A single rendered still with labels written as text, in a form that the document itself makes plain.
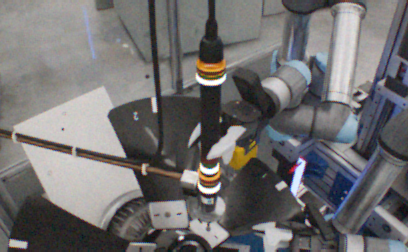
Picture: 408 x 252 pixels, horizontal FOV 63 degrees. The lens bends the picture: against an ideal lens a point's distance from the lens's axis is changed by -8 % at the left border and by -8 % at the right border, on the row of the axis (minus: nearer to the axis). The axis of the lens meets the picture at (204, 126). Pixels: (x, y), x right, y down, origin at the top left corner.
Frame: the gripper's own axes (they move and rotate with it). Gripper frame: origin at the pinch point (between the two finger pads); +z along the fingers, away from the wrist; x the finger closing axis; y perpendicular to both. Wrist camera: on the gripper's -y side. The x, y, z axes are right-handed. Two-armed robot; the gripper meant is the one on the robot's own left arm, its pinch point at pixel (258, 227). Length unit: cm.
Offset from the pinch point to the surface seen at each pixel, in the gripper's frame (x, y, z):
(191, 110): -23.7, -12.3, 18.2
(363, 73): 148, -264, -89
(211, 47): -50, 0, 11
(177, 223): -7.3, 6.4, 17.6
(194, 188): -18.1, 3.3, 13.9
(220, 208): -10.9, 2.7, 8.7
